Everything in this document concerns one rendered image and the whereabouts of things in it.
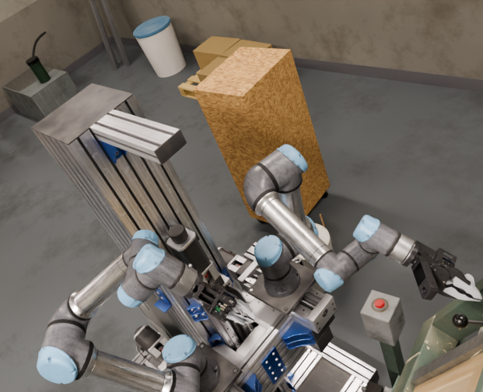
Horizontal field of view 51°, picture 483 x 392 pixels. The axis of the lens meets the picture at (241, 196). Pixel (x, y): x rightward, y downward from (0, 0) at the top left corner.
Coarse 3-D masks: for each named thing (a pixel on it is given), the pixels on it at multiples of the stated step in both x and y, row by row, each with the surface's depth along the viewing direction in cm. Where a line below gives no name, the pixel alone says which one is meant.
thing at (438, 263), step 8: (416, 240) 138; (416, 248) 133; (424, 248) 137; (440, 248) 136; (416, 256) 134; (424, 256) 134; (432, 256) 136; (440, 256) 134; (408, 264) 134; (432, 264) 132; (440, 264) 130; (448, 264) 134; (432, 272) 132; (440, 272) 131; (448, 272) 130; (440, 280) 132
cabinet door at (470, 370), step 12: (468, 360) 142; (480, 360) 134; (444, 372) 155; (456, 372) 146; (468, 372) 137; (480, 372) 130; (420, 384) 170; (432, 384) 158; (444, 384) 149; (456, 384) 141; (468, 384) 133
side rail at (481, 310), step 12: (480, 288) 157; (456, 300) 174; (444, 312) 179; (456, 312) 172; (468, 312) 168; (480, 312) 164; (432, 324) 185; (444, 324) 181; (468, 324) 173; (480, 324) 169; (456, 336) 182
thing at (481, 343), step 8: (480, 336) 138; (464, 344) 145; (472, 344) 140; (480, 344) 135; (448, 352) 154; (456, 352) 148; (464, 352) 142; (472, 352) 139; (480, 352) 137; (440, 360) 157; (448, 360) 151; (456, 360) 146; (464, 360) 144; (424, 368) 168; (432, 368) 160; (440, 368) 155; (448, 368) 152; (416, 376) 171; (424, 376) 165; (432, 376) 162; (416, 384) 172
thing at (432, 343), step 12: (420, 336) 191; (432, 336) 184; (444, 336) 184; (420, 348) 182; (432, 348) 181; (444, 348) 182; (408, 360) 187; (420, 360) 178; (432, 360) 179; (408, 372) 179; (408, 384) 173
